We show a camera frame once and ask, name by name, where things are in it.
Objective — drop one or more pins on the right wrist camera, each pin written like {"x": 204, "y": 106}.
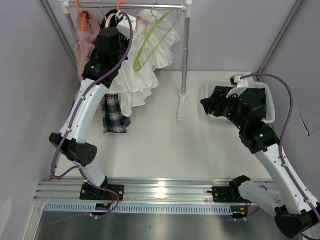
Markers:
{"x": 239, "y": 85}

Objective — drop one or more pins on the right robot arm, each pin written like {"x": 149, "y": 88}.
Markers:
{"x": 296, "y": 210}

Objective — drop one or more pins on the green plaid skirt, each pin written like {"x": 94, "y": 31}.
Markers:
{"x": 261, "y": 93}

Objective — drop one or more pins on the right black mount plate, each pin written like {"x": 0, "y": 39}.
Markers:
{"x": 227, "y": 194}

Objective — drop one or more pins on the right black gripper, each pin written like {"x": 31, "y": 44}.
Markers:
{"x": 218, "y": 99}

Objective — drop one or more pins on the navy plaid skirt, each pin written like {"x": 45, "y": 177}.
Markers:
{"x": 112, "y": 118}

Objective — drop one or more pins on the metal clothes rack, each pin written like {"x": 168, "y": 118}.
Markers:
{"x": 185, "y": 8}

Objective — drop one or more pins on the orange hanger with pink skirt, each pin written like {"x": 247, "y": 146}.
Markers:
{"x": 83, "y": 16}

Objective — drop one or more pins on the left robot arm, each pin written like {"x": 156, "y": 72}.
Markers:
{"x": 111, "y": 50}

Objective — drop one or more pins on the black mount plate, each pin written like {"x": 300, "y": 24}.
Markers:
{"x": 89, "y": 192}
{"x": 227, "y": 194}

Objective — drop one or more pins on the white ruffled skirt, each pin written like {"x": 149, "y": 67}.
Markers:
{"x": 151, "y": 49}

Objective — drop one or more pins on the slotted cable duct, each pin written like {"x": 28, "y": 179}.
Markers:
{"x": 140, "y": 208}

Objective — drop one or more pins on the white plastic basket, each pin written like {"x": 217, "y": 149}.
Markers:
{"x": 271, "y": 113}

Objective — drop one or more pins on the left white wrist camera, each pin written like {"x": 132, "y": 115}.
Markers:
{"x": 126, "y": 25}

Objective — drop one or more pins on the cream plastic hanger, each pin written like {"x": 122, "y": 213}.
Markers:
{"x": 108, "y": 20}

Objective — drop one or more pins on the orange plastic hanger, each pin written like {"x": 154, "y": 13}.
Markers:
{"x": 119, "y": 4}

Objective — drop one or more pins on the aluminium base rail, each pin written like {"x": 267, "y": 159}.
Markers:
{"x": 138, "y": 190}

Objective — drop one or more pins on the left black mount plate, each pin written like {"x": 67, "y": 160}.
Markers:
{"x": 89, "y": 192}

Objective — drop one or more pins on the pink skirt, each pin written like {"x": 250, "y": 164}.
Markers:
{"x": 85, "y": 41}

